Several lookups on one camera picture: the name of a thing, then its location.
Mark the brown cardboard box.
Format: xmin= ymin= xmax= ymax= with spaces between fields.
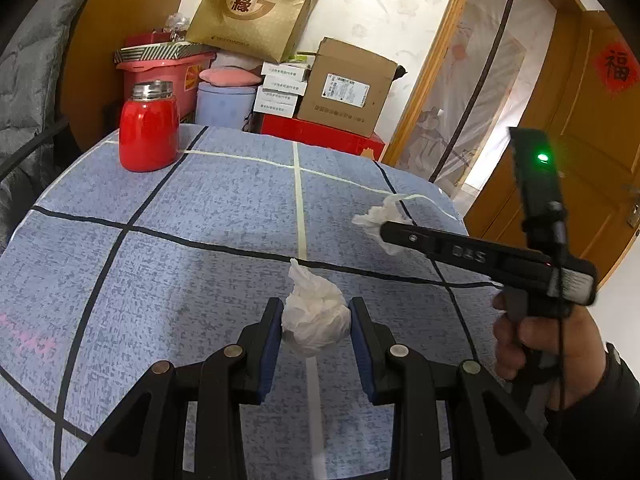
xmin=295 ymin=36 xmax=401 ymax=138

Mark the pink cushion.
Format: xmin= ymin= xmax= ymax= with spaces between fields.
xmin=200 ymin=67 xmax=263 ymax=88

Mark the plain wooden door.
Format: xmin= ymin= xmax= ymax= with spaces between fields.
xmin=60 ymin=0 xmax=201 ymax=153

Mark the person's right forearm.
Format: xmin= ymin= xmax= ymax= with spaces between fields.
xmin=542 ymin=342 xmax=640 ymax=480

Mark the person's right hand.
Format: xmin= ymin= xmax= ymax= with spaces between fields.
xmin=492 ymin=290 xmax=608 ymax=411

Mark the pink plastic tub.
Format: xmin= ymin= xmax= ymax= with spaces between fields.
xmin=116 ymin=52 xmax=216 ymax=126

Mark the small white box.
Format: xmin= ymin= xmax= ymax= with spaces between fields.
xmin=262 ymin=75 xmax=308 ymax=95
xmin=251 ymin=100 xmax=299 ymax=118
xmin=261 ymin=61 xmax=312 ymax=80
xmin=255 ymin=87 xmax=307 ymax=107

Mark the large red gift box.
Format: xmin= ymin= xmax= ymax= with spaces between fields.
xmin=260 ymin=112 xmax=386 ymax=161

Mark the red paper door decoration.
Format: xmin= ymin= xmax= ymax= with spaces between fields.
xmin=592 ymin=42 xmax=633 ymax=93

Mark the panelled wooden door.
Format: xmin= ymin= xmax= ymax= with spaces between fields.
xmin=462 ymin=7 xmax=640 ymax=286

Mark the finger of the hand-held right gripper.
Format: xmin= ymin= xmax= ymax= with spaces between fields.
xmin=379 ymin=220 xmax=451 ymax=261

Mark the lavender round container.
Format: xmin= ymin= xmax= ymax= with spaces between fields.
xmin=195 ymin=82 xmax=256 ymax=131

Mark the white tissue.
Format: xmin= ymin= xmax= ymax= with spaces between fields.
xmin=352 ymin=194 xmax=416 ymax=256
xmin=282 ymin=258 xmax=351 ymax=358

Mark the red flask with metal lid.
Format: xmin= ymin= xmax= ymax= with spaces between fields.
xmin=119 ymin=81 xmax=180 ymax=173

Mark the gold paper carrier bag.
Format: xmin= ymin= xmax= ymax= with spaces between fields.
xmin=186 ymin=0 xmax=323 ymax=63

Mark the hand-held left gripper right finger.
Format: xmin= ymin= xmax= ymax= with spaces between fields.
xmin=349 ymin=296 xmax=576 ymax=480

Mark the small red box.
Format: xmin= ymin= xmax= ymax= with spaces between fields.
xmin=124 ymin=33 xmax=177 ymax=50

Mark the clear plastic wrapped item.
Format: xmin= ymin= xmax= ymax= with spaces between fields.
xmin=165 ymin=12 xmax=192 ymax=43

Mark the gold striped flat box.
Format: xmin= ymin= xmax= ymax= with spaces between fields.
xmin=114 ymin=41 xmax=217 ymax=66

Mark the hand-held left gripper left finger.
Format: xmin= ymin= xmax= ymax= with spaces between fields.
xmin=62 ymin=296 xmax=285 ymax=480

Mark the wooden door frame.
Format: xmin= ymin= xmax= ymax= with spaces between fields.
xmin=382 ymin=0 xmax=606 ymax=181

